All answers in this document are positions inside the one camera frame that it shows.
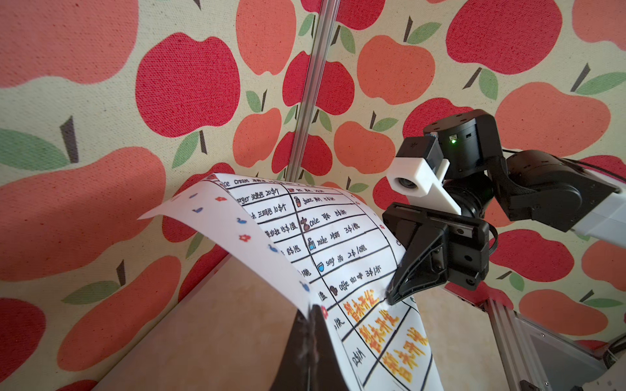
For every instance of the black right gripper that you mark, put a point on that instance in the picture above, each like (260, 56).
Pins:
(451, 243)

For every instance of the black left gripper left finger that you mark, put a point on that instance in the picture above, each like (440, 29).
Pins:
(293, 372)

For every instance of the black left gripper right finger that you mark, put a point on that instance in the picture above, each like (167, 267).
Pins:
(324, 372)

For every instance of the white dotted menu sheet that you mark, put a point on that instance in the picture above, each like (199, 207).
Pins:
(319, 246)

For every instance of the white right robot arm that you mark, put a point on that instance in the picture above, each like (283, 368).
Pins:
(454, 170)

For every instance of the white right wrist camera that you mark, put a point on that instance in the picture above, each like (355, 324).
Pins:
(418, 172)

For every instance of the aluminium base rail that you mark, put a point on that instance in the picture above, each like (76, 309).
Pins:
(535, 359)

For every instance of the right aluminium frame post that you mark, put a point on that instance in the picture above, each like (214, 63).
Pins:
(315, 72)

